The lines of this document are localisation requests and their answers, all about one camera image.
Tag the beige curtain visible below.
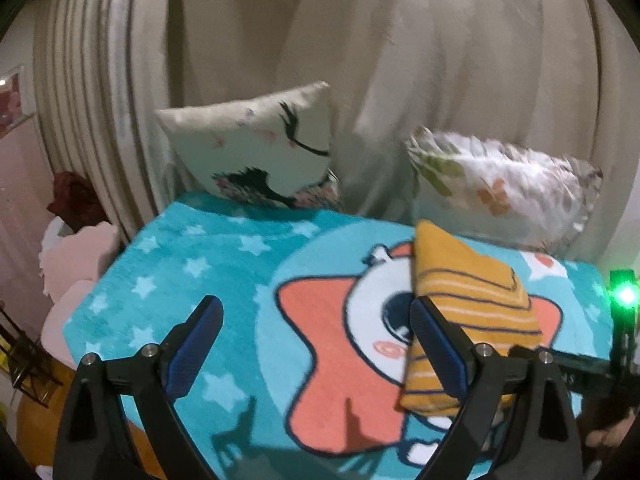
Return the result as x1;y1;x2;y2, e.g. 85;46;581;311
32;0;640;261

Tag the dark red plush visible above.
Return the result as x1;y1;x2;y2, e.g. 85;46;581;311
46;170;108;231

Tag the pink swivel chair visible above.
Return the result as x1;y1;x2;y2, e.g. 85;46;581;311
39;217;121;361

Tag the framed wall picture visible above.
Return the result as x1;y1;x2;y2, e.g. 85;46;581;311
0;64;37;138

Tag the orange striped small garment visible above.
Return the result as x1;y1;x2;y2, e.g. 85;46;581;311
397;219;545;417

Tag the white floral pillow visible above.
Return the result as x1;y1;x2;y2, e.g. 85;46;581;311
404;126;605;256

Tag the black metal rack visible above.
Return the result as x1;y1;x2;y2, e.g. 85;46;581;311
0;300;63;406

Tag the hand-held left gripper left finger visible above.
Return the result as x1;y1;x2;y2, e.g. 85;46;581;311
52;295;224;480

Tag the white bird print pillow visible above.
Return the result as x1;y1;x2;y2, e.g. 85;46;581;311
154;80;346;212

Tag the person's right hand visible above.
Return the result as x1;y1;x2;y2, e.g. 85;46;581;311
584;416;640;450

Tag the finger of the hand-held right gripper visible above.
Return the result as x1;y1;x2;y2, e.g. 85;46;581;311
510;344;615;398

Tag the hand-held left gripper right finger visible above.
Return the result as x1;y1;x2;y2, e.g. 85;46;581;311
409;296;585;480

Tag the teal star cartoon blanket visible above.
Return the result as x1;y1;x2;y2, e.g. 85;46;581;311
62;191;617;480

